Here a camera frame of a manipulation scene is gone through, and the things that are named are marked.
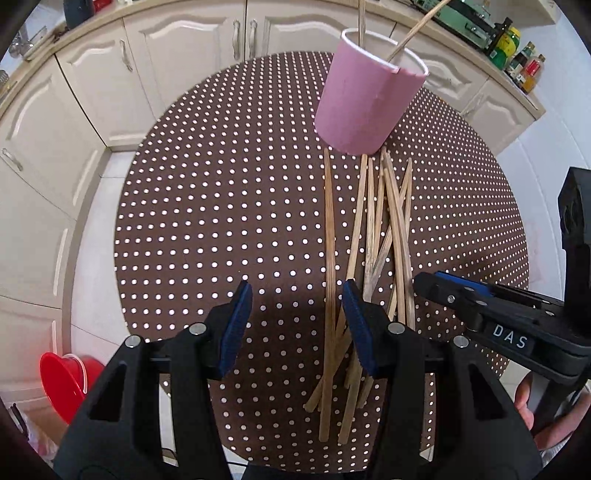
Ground brown polka-dot tablecloth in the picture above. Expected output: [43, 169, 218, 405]
[114, 52, 530, 474]

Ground white plastic bag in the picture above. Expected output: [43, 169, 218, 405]
[11, 404, 63, 468]

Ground dark sauce bottle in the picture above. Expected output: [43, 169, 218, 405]
[507, 41, 536, 79]

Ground pile of wooden chopsticks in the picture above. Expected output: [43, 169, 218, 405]
[305, 147, 416, 446]

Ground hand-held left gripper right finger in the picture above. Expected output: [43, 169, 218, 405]
[342, 278, 544, 480]

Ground green yellow-lidded jar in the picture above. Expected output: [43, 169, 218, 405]
[491, 25, 523, 71]

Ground green kitchen appliance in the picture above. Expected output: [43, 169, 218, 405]
[436, 0, 500, 48]

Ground dark blue jar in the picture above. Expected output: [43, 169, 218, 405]
[62, 0, 101, 28]

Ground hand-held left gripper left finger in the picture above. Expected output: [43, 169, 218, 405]
[53, 280, 254, 480]

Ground red-labelled sauce bottle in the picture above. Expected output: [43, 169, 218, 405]
[522, 54, 547, 94]

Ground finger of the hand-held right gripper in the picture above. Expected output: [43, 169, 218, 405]
[412, 271, 491, 332]
[433, 270, 544, 310]

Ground pink paper-wrapped cup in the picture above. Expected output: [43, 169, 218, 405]
[315, 28, 429, 156]

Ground red plastic bowl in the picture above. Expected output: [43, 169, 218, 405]
[39, 352, 108, 426]

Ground person's right hand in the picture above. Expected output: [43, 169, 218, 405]
[514, 371, 583, 452]

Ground cream kitchen cabinets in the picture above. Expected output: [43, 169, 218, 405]
[0, 0, 548, 402]

